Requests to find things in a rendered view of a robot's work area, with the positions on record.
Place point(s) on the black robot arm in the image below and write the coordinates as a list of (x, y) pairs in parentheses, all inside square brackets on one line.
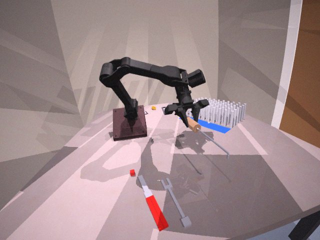
[(110, 76)]

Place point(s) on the blue flat strip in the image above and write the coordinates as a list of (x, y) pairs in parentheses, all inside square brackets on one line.
[(212, 126)]

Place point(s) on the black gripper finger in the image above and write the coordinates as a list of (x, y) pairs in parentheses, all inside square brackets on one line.
[(182, 114), (195, 113)]

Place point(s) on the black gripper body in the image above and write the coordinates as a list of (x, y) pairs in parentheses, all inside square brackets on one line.
[(185, 102)]

